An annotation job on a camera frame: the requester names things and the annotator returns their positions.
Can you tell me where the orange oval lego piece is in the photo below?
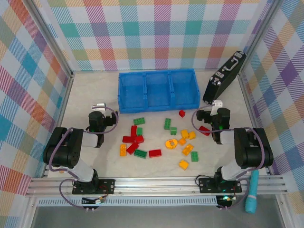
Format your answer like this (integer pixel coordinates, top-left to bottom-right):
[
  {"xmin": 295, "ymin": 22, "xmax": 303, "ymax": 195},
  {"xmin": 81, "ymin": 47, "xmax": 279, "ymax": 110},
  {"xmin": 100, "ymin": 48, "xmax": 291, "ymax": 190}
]
[{"xmin": 165, "ymin": 138, "xmax": 179, "ymax": 151}]

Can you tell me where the blue three-compartment bin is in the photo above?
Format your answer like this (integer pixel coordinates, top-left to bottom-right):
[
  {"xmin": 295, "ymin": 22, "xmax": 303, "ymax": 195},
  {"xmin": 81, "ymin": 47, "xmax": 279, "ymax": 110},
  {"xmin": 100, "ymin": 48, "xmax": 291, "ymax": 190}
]
[{"xmin": 118, "ymin": 69, "xmax": 199, "ymax": 114}]

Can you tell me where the black briefcase with silver latches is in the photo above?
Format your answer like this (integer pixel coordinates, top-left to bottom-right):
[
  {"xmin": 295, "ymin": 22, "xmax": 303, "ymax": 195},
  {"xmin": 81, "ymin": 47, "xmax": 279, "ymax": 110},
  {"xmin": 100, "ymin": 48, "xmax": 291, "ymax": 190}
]
[{"xmin": 202, "ymin": 50, "xmax": 247, "ymax": 105}]

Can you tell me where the teal plastic marker pen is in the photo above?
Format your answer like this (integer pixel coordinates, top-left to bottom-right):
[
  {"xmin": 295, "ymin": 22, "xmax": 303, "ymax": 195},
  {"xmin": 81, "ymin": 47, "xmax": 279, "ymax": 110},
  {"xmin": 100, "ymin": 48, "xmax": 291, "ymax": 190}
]
[{"xmin": 245, "ymin": 169, "xmax": 260, "ymax": 214}]

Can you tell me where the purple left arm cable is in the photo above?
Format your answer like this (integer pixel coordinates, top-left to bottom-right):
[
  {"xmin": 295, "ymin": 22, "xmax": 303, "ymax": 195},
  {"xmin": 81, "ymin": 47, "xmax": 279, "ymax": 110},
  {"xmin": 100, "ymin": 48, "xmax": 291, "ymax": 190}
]
[{"xmin": 47, "ymin": 106, "xmax": 119, "ymax": 210}]

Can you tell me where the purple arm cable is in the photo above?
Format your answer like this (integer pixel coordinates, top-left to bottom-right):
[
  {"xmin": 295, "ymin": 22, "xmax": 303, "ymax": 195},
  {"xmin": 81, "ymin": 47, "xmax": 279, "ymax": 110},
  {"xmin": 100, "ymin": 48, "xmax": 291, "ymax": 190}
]
[
  {"xmin": 47, "ymin": 106, "xmax": 119, "ymax": 210},
  {"xmin": 191, "ymin": 105, "xmax": 266, "ymax": 210}
]

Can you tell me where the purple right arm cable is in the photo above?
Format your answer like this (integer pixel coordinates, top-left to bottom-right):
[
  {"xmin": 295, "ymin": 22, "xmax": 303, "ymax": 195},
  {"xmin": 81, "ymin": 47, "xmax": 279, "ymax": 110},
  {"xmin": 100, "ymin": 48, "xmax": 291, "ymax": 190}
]
[{"xmin": 191, "ymin": 105, "xmax": 266, "ymax": 210}]

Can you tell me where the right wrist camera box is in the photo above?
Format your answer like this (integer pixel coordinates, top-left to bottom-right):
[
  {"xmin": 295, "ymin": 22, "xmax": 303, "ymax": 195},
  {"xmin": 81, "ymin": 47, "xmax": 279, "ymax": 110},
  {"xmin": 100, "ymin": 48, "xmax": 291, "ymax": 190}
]
[{"xmin": 212, "ymin": 99, "xmax": 224, "ymax": 114}]

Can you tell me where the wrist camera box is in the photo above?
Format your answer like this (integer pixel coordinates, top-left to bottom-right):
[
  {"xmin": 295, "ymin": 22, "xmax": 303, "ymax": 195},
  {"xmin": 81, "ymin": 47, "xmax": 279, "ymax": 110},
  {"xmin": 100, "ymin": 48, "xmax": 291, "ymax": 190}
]
[
  {"xmin": 91, "ymin": 102, "xmax": 105, "ymax": 112},
  {"xmin": 212, "ymin": 99, "xmax": 224, "ymax": 114}
]

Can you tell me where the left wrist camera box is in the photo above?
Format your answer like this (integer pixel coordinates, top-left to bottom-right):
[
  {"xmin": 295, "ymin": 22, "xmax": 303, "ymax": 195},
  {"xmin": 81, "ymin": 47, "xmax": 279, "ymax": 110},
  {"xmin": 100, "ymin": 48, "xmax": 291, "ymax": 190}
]
[{"xmin": 91, "ymin": 102, "xmax": 105, "ymax": 112}]

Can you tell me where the aluminium side rail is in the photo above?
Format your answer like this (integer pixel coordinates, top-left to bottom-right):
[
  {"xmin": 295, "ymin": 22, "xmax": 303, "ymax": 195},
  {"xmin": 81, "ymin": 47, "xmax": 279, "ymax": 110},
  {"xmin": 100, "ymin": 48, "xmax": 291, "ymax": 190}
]
[
  {"xmin": 237, "ymin": 71, "xmax": 273, "ymax": 175},
  {"xmin": 42, "ymin": 71, "xmax": 76, "ymax": 178}
]

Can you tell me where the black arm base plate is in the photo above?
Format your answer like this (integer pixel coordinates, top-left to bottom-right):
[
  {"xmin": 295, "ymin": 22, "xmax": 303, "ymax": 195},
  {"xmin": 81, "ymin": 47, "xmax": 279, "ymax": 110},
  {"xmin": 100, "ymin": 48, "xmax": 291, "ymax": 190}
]
[
  {"xmin": 72, "ymin": 179, "xmax": 116, "ymax": 195},
  {"xmin": 198, "ymin": 177, "xmax": 243, "ymax": 193}
]

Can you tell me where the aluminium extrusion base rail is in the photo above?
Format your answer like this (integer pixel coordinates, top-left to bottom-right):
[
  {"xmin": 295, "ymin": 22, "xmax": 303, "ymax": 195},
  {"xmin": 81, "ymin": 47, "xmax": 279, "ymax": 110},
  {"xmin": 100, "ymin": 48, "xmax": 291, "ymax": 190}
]
[{"xmin": 26, "ymin": 176, "xmax": 288, "ymax": 198}]

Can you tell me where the small electrical connector with wires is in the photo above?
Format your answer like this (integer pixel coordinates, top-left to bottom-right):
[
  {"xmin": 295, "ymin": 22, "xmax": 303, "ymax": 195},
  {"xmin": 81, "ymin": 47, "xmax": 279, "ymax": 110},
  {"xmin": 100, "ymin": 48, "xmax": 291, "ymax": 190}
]
[
  {"xmin": 82, "ymin": 195, "xmax": 107, "ymax": 213},
  {"xmin": 216, "ymin": 193, "xmax": 238, "ymax": 211}
]

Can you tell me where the white slotted cable duct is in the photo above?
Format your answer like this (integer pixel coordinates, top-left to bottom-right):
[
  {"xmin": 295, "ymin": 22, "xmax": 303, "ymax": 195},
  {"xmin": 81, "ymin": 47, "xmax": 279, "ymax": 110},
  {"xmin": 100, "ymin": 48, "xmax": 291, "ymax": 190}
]
[{"xmin": 37, "ymin": 197, "xmax": 219, "ymax": 208}]

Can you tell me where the aluminium corner post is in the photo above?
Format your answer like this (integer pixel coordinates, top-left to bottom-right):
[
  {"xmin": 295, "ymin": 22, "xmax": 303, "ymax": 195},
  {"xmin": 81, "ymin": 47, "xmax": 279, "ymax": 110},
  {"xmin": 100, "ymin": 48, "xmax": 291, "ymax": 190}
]
[
  {"xmin": 23, "ymin": 0, "xmax": 75, "ymax": 78},
  {"xmin": 238, "ymin": 0, "xmax": 285, "ymax": 73}
]

